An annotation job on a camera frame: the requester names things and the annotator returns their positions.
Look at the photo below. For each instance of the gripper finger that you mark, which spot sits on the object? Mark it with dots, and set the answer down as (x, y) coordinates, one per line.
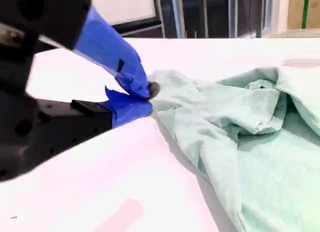
(110, 47)
(130, 108)

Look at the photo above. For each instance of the pale green T-shirt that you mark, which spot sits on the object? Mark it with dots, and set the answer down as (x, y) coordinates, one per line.
(225, 142)

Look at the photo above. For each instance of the wooden panel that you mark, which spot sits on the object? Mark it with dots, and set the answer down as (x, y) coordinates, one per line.
(295, 9)

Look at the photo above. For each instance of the green strip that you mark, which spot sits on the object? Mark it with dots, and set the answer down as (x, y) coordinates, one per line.
(305, 9)

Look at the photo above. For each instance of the white wall panel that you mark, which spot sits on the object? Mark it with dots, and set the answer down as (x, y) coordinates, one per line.
(125, 4)

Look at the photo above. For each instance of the metal post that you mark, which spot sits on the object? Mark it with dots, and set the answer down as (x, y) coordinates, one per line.
(178, 14)
(205, 14)
(159, 14)
(235, 14)

